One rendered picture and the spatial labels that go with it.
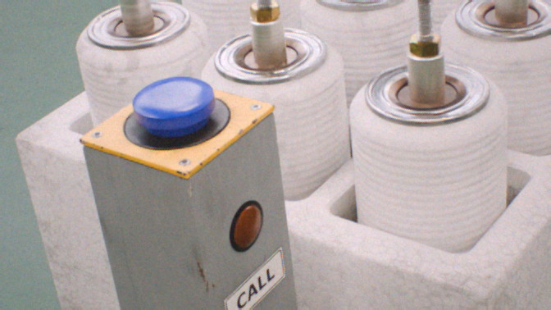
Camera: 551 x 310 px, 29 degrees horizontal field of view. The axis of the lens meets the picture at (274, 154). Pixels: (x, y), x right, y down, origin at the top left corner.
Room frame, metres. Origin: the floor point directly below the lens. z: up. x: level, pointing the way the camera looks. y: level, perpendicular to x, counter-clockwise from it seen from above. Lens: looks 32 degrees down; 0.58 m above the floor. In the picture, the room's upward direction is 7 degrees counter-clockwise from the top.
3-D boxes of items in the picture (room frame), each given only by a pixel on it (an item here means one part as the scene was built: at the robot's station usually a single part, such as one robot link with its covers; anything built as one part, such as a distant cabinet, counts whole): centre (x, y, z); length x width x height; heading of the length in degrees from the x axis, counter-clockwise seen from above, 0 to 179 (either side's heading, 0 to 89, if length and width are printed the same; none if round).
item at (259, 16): (0.64, -0.01, 0.29); 0.02 x 0.02 x 0.01; 83
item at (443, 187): (0.57, -0.10, 0.16); 0.10 x 0.10 x 0.18
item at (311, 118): (0.64, -0.01, 0.16); 0.10 x 0.10 x 0.18
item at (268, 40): (0.64, -0.01, 0.26); 0.02 x 0.02 x 0.03
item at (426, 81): (0.57, -0.10, 0.26); 0.02 x 0.02 x 0.03
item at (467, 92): (0.57, -0.10, 0.25); 0.08 x 0.08 x 0.01
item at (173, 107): (0.46, 0.05, 0.32); 0.04 x 0.04 x 0.02
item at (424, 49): (0.57, -0.10, 0.29); 0.02 x 0.02 x 0.01; 69
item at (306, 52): (0.64, -0.01, 0.25); 0.08 x 0.08 x 0.01
